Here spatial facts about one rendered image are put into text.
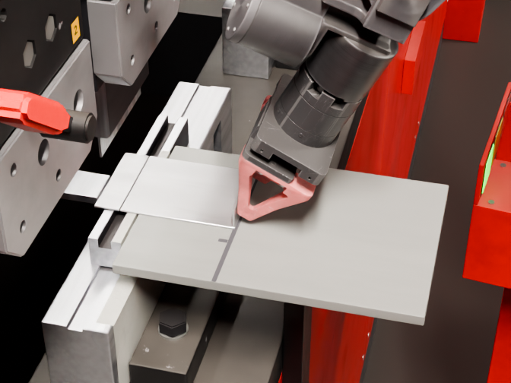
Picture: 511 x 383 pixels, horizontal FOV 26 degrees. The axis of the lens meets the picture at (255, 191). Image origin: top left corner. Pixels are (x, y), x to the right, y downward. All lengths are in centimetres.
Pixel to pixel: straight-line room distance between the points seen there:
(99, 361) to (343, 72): 32
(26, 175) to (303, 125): 30
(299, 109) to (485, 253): 58
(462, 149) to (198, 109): 172
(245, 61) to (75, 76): 70
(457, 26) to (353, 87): 243
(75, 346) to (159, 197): 16
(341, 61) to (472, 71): 232
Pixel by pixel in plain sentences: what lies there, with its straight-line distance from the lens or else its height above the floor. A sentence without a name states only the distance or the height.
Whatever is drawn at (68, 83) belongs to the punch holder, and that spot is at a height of 124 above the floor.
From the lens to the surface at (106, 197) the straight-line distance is 101.
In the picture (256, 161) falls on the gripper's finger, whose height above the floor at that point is 109.
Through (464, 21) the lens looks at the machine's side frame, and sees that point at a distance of 328.
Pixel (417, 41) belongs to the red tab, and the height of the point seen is 62.
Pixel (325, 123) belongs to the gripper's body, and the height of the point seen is 112.
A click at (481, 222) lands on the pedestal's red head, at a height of 76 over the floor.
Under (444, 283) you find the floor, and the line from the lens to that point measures 244.
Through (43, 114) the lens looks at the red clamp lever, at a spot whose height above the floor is 130.
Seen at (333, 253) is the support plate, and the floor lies 100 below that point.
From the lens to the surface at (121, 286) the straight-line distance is 96.
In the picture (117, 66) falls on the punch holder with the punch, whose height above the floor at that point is 120.
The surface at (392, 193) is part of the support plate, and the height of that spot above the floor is 100.
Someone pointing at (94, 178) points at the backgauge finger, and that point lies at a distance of 103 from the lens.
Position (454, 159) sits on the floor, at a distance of 280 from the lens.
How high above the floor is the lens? 161
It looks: 37 degrees down
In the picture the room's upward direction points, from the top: straight up
